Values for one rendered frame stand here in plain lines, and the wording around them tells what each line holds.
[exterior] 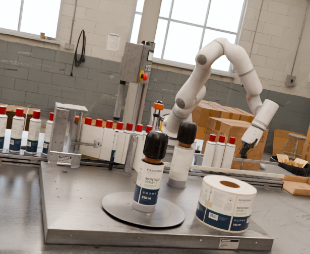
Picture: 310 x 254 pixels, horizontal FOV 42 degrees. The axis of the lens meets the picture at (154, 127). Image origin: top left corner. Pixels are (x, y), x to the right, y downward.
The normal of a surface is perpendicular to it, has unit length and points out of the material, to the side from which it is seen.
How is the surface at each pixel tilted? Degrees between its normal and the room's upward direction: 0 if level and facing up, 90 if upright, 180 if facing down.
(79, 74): 90
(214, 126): 90
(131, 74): 90
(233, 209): 90
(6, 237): 0
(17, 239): 0
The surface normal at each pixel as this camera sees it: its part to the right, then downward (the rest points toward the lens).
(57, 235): 0.29, 0.22
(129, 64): -0.30, 0.11
